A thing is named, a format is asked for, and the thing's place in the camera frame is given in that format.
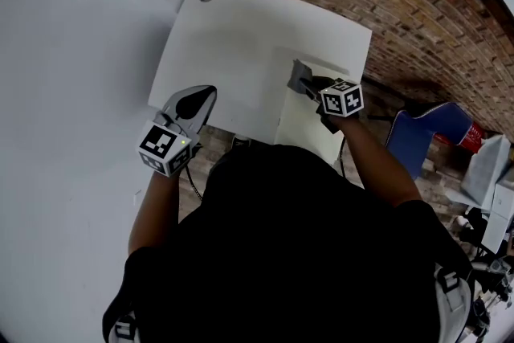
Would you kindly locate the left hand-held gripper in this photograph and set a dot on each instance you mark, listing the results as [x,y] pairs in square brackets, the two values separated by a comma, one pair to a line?
[164,150]

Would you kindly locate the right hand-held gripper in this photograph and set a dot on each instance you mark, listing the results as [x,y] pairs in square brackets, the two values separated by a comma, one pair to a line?
[341,100]

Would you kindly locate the grey woven cloth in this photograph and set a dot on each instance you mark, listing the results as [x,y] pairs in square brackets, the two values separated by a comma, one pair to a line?
[299,76]

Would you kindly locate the person's right forearm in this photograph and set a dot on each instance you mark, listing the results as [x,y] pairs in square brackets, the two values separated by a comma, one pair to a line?
[377,164]

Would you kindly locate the person's left forearm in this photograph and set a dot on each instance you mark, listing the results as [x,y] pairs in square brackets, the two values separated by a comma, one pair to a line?
[154,213]

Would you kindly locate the person's white shoe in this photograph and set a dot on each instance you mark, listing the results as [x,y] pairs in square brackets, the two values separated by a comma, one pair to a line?
[241,140]

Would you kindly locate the blue chair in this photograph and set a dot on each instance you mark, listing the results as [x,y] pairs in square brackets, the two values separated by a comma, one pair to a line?
[413,140]

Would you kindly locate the person's black shirt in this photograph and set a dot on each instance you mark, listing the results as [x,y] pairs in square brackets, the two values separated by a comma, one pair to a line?
[289,245]

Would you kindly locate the red plastic crate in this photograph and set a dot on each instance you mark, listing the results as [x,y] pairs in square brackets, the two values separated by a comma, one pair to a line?
[471,138]

